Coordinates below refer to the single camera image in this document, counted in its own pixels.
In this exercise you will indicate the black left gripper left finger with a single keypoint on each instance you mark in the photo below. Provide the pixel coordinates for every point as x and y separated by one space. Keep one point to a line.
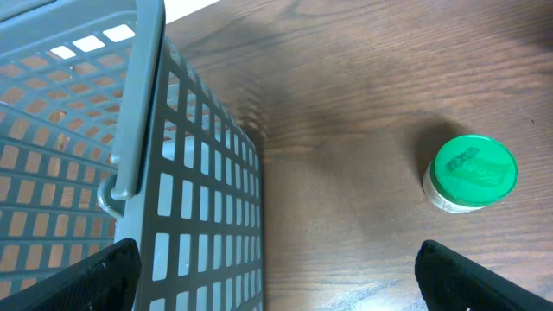
106 280

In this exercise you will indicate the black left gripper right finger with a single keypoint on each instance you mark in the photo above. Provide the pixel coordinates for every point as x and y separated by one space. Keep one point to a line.
449 281

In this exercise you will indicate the green lid white jar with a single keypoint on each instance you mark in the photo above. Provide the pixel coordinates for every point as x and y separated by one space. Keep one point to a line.
470 172

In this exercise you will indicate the grey plastic mesh basket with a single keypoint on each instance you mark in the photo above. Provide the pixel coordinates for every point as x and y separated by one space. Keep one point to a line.
108 133

